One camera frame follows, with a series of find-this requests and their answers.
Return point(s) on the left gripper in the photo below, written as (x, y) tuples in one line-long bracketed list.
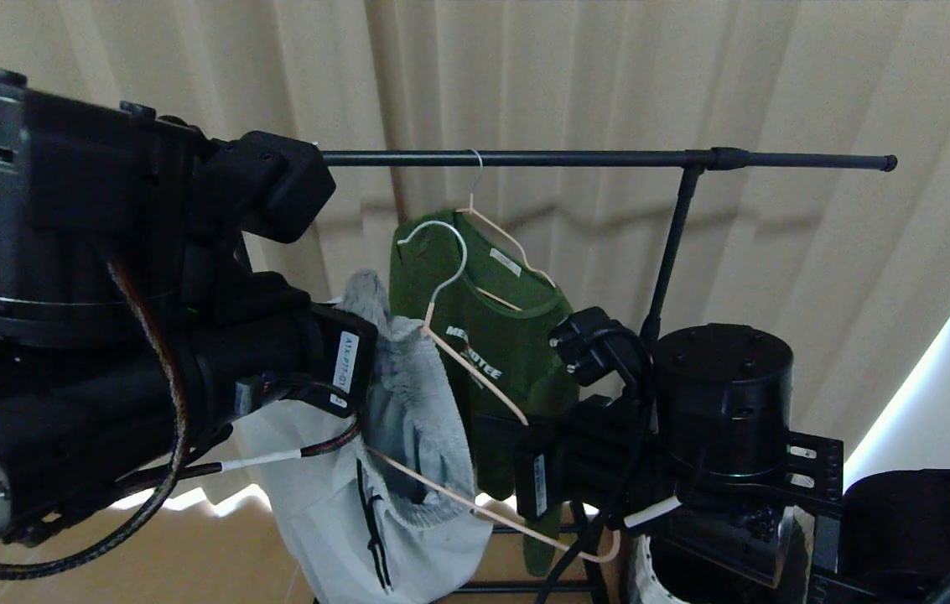
[(273, 352)]

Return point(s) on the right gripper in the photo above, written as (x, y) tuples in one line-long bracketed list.
[(592, 461)]

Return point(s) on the pink clothes hanger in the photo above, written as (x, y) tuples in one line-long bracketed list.
[(474, 376), (508, 242)]

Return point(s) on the pale grey garment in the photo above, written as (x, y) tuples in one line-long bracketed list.
[(315, 503)]

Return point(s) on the green long-sleeved shirt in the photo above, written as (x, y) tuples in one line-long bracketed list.
[(491, 335)]

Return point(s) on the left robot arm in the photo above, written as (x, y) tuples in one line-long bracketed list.
[(22, 210)]

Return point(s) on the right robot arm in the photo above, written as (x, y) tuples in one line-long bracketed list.
[(726, 394)]

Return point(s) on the white laundry basket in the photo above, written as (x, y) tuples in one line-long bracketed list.
[(638, 579)]

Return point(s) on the black clothes rack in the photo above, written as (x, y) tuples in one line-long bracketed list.
[(567, 158)]

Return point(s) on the beige curtain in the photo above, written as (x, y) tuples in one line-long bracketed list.
[(693, 67)]

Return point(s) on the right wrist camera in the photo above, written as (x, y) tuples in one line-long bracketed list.
[(588, 340)]

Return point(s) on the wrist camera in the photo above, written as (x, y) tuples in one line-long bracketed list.
[(588, 340), (282, 184)]

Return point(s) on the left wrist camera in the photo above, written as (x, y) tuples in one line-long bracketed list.
[(282, 184)]

